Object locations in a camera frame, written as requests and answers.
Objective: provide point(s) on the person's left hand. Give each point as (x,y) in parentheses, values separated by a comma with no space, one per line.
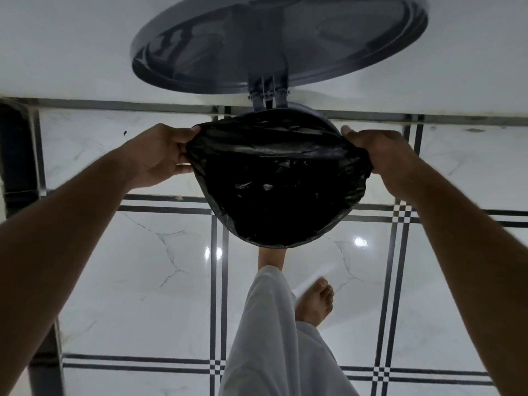
(154,154)

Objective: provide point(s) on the person's right hand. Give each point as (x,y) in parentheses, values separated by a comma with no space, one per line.
(387,160)

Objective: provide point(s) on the person's right thumb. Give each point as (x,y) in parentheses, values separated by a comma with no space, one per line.
(355,136)

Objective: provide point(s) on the person's left thumb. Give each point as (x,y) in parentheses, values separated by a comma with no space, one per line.
(183,133)

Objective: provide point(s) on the black plastic trash bag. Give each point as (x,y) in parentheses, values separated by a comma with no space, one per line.
(280,181)

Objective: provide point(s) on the person's right forearm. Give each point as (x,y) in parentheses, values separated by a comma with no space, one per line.
(466,259)

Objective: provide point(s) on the person's left forearm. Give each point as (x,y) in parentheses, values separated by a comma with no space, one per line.
(62,251)

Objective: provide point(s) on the grey round bin lid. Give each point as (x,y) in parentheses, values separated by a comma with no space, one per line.
(280,37)

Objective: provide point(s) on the person's left foot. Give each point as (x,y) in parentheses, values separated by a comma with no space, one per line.
(271,256)

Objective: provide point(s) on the person's foot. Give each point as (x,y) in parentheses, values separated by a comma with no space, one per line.
(271,256)
(314,301)

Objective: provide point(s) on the person's right foot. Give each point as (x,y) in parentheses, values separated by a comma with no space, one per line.
(314,301)

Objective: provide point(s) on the white trousers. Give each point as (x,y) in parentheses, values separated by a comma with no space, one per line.
(276,342)

